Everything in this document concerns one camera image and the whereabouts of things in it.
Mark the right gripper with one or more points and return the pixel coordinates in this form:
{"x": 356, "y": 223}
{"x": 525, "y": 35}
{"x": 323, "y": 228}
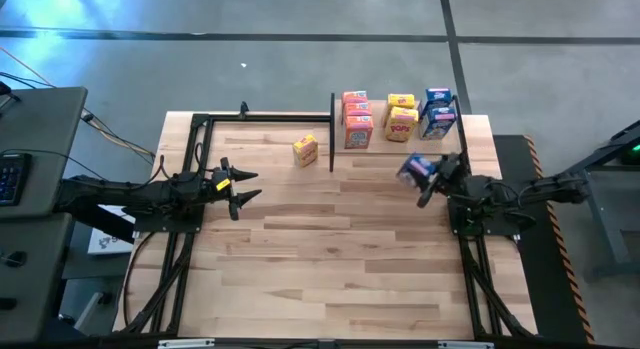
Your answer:
{"x": 451, "y": 173}

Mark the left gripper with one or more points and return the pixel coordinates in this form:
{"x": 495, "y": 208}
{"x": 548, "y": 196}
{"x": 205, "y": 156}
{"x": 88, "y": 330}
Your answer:
{"x": 212, "y": 189}

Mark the blue Frosted Flakes cereal box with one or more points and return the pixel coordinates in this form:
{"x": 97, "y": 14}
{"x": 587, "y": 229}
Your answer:
{"x": 437, "y": 124}
{"x": 415, "y": 170}
{"x": 437, "y": 95}

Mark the yellow Corn Pops cereal box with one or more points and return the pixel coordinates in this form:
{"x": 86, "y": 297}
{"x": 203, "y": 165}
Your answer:
{"x": 400, "y": 126}
{"x": 401, "y": 100}
{"x": 305, "y": 151}

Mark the orange Mini Wheats cereal box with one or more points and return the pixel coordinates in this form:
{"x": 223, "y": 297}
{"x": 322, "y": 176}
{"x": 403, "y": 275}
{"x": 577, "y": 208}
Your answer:
{"x": 354, "y": 96}
{"x": 357, "y": 110}
{"x": 358, "y": 134}

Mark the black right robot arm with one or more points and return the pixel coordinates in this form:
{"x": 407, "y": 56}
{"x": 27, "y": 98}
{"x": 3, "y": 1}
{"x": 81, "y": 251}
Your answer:
{"x": 550, "y": 186}

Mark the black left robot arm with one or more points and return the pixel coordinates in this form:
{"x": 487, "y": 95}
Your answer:
{"x": 125, "y": 194}

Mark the small yellow sticker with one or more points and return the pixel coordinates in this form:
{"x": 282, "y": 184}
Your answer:
{"x": 223, "y": 184}

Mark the black floor mat hazard stripes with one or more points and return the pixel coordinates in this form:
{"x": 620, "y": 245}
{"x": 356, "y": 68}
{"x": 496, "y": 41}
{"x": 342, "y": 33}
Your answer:
{"x": 545, "y": 269}

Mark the white cardboard box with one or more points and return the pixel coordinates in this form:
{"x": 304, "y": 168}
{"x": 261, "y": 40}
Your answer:
{"x": 107, "y": 241}

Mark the black diagonal desk beam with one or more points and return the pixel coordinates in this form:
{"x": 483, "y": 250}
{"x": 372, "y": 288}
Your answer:
{"x": 95, "y": 224}

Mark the grey metal stand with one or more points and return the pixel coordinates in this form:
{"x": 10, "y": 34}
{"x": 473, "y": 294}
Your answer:
{"x": 612, "y": 224}

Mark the green lit device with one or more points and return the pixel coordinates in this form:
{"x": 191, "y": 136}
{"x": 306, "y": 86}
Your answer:
{"x": 632, "y": 154}

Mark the grey desk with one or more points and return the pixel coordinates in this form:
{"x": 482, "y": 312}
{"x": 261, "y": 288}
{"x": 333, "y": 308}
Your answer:
{"x": 35, "y": 289}
{"x": 45, "y": 124}

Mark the black keyboard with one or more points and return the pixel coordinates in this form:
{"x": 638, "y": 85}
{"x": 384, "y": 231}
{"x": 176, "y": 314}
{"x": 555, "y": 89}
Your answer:
{"x": 12, "y": 181}

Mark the wooden shelf black metal frame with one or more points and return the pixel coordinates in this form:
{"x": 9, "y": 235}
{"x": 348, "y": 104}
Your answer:
{"x": 380, "y": 146}

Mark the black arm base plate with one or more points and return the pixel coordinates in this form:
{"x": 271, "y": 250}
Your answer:
{"x": 165, "y": 225}
{"x": 500, "y": 230}

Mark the silver metal bracket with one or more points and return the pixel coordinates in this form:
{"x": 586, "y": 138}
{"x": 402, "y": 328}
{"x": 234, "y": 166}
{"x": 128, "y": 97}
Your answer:
{"x": 186, "y": 344}
{"x": 465, "y": 345}

